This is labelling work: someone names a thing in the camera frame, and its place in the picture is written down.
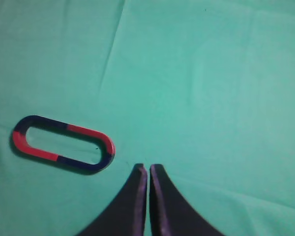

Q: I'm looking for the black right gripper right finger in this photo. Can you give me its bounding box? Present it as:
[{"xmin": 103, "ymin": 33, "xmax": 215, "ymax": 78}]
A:
[{"xmin": 149, "ymin": 164, "xmax": 222, "ymax": 236}]

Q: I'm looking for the red blue horseshoe magnet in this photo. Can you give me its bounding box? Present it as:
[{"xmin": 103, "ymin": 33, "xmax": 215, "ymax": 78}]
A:
[
  {"xmin": 10, "ymin": 115, "xmax": 70, "ymax": 162},
  {"xmin": 57, "ymin": 124, "xmax": 116, "ymax": 176}
]

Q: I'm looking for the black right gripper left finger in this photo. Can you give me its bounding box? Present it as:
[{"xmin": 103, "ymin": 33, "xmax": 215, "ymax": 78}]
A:
[{"xmin": 78, "ymin": 164, "xmax": 148, "ymax": 236}]

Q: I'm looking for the green cloth table cover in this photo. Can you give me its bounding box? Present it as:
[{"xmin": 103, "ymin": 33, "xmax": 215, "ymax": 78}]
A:
[{"xmin": 0, "ymin": 0, "xmax": 295, "ymax": 236}]

